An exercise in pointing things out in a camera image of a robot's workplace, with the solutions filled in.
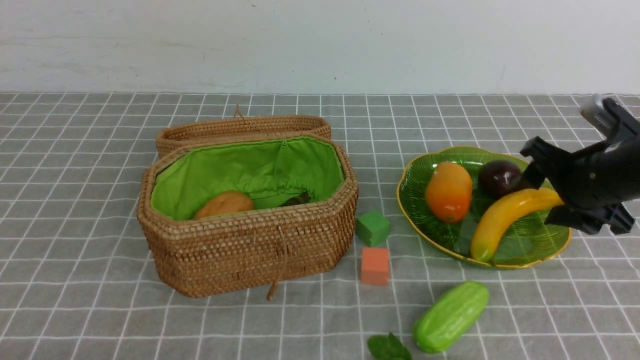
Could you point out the woven rattan basket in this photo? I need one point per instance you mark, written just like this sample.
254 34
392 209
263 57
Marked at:
265 246

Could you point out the woven rattan basket lid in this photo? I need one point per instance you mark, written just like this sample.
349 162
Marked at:
238 126

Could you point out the green foam cube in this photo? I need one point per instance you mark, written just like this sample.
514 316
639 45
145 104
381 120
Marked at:
372 228

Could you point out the brown potato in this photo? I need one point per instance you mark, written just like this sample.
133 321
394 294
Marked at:
227 202

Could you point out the dark purple passion fruit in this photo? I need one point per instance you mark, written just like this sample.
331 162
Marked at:
499 178

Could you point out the grey checked tablecloth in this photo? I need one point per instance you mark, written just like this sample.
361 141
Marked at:
79 283

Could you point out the orange foam cube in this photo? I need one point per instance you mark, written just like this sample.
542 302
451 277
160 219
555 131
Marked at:
375 266

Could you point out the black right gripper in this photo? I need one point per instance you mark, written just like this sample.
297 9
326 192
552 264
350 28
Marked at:
593 182

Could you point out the white radish with green leaves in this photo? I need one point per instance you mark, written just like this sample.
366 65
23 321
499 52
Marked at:
387 347

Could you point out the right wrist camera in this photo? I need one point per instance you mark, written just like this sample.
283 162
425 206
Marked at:
612 120

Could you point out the light green bitter gourd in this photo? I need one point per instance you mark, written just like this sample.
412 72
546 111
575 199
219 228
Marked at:
450 317

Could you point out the orange yellow mango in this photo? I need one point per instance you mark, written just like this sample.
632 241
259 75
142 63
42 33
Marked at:
449 192

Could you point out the green glass leaf plate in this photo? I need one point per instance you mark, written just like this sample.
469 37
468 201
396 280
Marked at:
527 241

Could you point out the yellow banana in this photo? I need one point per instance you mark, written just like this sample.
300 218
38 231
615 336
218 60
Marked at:
503 213

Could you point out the purple eggplant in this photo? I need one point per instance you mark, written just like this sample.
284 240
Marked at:
302 198

